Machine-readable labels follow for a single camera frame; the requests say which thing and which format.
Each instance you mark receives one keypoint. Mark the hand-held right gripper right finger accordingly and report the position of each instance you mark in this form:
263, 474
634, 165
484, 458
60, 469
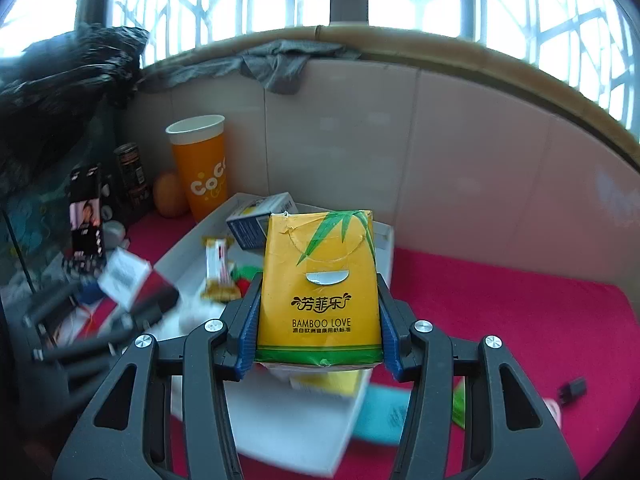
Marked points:
392, 345

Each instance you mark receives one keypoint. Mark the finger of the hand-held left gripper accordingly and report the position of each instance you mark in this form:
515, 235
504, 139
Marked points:
85, 352
50, 305

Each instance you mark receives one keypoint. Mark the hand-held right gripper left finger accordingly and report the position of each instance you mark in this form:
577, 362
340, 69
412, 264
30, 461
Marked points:
248, 330

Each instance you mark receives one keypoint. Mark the yellow red snack packet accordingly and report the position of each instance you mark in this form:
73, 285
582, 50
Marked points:
217, 265

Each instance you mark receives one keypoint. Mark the yellow tissue pack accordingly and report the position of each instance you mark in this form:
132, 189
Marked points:
320, 270

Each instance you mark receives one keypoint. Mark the dark blue white box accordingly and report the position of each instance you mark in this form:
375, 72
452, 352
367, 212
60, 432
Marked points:
245, 232

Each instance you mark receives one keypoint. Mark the white tray box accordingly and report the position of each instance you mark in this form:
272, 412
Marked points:
295, 420

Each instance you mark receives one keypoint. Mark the red green packet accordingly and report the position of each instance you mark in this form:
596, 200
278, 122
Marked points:
242, 280

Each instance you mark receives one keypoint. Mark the teal box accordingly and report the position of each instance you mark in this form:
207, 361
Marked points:
382, 412

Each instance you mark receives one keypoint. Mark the glass tank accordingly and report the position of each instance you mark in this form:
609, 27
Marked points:
30, 220

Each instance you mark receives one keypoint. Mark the red blanket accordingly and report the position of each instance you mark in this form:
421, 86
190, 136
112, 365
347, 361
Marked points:
475, 300

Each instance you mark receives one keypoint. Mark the phone on stand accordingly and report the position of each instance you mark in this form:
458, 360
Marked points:
85, 215

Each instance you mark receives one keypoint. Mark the small white jar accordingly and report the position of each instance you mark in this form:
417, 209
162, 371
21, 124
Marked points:
114, 232

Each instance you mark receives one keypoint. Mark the dark drink can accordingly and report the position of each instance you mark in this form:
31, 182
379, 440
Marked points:
131, 175

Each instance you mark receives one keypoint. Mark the orange fruit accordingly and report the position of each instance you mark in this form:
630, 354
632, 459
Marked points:
167, 195

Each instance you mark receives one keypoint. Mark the orange paper cup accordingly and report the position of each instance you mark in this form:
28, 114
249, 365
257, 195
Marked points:
200, 170

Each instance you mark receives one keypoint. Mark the pink plush toy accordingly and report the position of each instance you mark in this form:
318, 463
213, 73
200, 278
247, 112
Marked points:
552, 412

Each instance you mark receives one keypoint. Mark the black charger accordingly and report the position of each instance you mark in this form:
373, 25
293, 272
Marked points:
572, 390

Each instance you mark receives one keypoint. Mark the black plastic bag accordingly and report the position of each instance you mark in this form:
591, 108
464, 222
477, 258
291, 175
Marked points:
60, 75

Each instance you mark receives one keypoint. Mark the grey cloth on ledge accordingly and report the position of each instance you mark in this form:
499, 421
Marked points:
280, 70

